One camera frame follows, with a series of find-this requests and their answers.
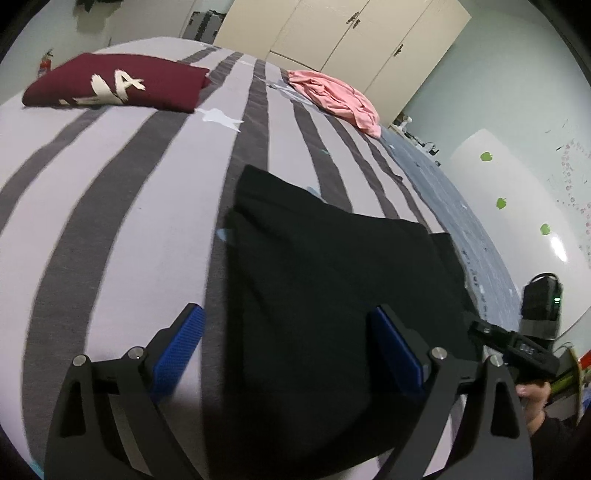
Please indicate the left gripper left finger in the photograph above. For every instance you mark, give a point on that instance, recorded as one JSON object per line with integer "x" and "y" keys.
{"x": 171, "y": 349}

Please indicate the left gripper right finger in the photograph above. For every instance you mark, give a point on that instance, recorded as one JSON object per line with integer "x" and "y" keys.
{"x": 403, "y": 353}

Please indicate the black printed t-shirt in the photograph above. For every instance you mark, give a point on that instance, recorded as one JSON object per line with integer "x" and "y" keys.
{"x": 310, "y": 387}

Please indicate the person's right hand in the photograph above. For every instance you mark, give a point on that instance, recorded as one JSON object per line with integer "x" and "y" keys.
{"x": 535, "y": 396}

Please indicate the white panel with green stickers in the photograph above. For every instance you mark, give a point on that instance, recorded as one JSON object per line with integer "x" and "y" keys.
{"x": 525, "y": 222}

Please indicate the striped grey bed sheet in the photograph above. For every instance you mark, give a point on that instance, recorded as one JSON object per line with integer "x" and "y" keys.
{"x": 112, "y": 221}

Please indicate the maroon folded sweatshirt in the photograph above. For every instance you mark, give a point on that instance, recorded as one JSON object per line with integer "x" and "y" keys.
{"x": 119, "y": 80}

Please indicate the pink crumpled garment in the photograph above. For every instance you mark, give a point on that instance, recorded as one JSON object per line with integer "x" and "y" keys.
{"x": 337, "y": 97}

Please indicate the red fire extinguisher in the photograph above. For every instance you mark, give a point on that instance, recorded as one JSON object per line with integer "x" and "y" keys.
{"x": 45, "y": 64}

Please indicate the cream wardrobe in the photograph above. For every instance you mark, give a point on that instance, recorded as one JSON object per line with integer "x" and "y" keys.
{"x": 384, "y": 48}

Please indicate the dark suitcase by door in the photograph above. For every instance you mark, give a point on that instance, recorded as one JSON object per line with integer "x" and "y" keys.
{"x": 203, "y": 26}

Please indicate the black jacket hanging on wall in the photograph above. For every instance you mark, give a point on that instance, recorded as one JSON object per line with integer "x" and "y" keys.
{"x": 87, "y": 5}

